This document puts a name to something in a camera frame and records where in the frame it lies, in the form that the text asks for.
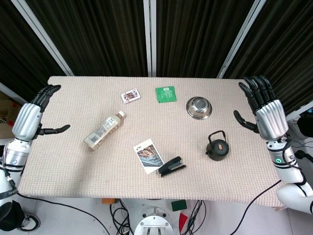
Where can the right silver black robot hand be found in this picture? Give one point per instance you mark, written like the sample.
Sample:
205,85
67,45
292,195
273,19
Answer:
271,117

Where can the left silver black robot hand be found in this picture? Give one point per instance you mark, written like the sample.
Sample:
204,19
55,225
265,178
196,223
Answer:
25,118

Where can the black teapot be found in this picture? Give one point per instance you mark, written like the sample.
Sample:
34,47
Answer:
217,150

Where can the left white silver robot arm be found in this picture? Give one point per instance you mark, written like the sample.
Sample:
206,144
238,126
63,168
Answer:
14,154

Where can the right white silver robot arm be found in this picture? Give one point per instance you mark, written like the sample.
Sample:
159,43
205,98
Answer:
288,171

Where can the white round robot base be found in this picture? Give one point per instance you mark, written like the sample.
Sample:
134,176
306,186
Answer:
155,222

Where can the brown cardboard box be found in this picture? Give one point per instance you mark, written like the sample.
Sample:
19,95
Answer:
7,115

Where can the white black device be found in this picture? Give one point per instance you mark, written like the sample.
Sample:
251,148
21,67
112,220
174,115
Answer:
303,122

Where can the black power plug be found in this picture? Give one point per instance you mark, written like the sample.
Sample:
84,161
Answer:
302,154

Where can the black pleated curtain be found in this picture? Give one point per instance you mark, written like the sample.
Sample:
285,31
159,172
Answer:
281,49
195,36
97,36
19,61

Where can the stainless steel bowl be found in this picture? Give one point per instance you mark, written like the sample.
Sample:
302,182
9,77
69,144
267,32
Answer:
198,107

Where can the milk tea plastic bottle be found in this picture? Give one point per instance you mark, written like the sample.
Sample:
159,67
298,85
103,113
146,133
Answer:
102,132

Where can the black white shoe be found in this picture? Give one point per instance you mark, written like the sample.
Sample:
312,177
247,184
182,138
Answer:
30,221

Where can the green foil packet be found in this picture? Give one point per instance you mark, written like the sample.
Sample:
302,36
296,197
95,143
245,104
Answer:
166,94

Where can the playing card deck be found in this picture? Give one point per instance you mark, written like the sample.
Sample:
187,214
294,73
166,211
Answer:
131,96

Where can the black stapler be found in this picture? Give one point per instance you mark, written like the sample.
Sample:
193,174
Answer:
171,166

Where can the orange block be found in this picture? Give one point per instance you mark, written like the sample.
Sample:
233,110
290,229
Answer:
108,201

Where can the beige waffle-weave tablecloth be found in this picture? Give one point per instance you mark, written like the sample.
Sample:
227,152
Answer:
146,132

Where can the green block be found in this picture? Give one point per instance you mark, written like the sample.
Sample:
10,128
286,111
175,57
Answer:
179,205

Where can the white picture postcard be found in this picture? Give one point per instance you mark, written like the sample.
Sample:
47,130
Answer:
148,155

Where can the red flat piece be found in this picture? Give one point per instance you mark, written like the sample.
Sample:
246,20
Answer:
183,220

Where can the white frame post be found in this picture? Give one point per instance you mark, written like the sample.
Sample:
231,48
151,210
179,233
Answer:
149,36
240,36
44,36

